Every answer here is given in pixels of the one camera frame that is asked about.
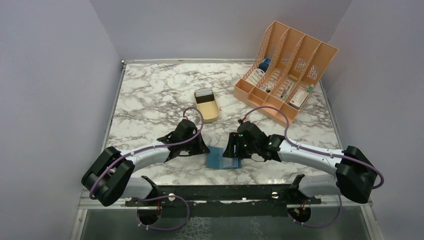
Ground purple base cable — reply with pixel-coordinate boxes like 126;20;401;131
136;194;192;232
286;195;344;230

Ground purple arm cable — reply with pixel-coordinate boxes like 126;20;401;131
238;105;385;190
89;106;205;200

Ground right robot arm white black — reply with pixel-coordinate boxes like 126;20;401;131
222;121;378;204

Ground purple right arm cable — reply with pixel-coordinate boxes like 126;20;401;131
238;105;385;190

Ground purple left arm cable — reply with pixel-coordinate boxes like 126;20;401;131
89;106;205;200

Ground stack of cards in tray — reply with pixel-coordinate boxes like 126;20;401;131
194;87;213;98

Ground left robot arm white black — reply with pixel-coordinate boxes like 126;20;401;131
81;119;210;207

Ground small items in organizer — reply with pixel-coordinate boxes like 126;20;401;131
259;82;275;93

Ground black mounting rail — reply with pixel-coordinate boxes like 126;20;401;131
125;176;321;218

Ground red white medicine box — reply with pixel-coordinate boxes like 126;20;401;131
288;88;309;110

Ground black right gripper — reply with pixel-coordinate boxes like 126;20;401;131
223;131;259;159

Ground beige oval tray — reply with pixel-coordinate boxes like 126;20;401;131
195;91;220;123

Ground white box in organizer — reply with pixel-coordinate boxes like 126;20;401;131
245;68;265;86

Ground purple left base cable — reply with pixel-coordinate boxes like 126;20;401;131
136;194;192;232

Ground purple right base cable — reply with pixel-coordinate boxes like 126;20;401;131
286;195;344;230

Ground blue card holder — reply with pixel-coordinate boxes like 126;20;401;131
205;146;242;170

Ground orange file organizer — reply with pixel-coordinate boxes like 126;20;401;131
233;21;339;126

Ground blue bottle in organizer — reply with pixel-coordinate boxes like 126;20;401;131
257;58;271;73

